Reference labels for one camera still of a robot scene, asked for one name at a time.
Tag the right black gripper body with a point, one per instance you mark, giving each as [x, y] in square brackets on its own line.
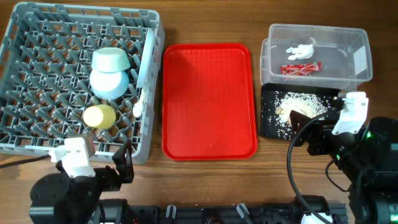
[324, 142]

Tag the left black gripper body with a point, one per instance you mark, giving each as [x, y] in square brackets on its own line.
[106, 180]

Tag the yellow plastic cup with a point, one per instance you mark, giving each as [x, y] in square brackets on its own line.
[99, 116]

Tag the red snack wrapper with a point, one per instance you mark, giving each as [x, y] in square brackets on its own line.
[301, 69]

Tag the white plastic spoon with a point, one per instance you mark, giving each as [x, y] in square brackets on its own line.
[138, 107]

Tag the light blue small bowl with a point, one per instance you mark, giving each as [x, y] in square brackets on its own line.
[109, 86]

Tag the light blue plate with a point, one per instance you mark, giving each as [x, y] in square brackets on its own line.
[146, 58]

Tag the green bowl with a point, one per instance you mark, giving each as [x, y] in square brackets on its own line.
[109, 60]

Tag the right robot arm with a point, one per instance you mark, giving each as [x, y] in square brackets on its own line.
[366, 154]

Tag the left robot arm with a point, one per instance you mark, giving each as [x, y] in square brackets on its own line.
[58, 198]

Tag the grey plastic dishwasher rack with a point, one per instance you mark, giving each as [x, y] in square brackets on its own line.
[46, 57]

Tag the rice and peanut scraps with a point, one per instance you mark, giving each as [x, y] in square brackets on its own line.
[309, 105]

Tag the black plastic tray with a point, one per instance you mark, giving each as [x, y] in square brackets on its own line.
[269, 128]

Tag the crumpled white tissue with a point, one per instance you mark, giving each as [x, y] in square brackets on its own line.
[300, 52]

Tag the clear plastic bin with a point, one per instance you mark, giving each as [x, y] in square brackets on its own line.
[344, 52]

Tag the red plastic tray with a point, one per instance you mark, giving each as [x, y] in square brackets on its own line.
[208, 110]

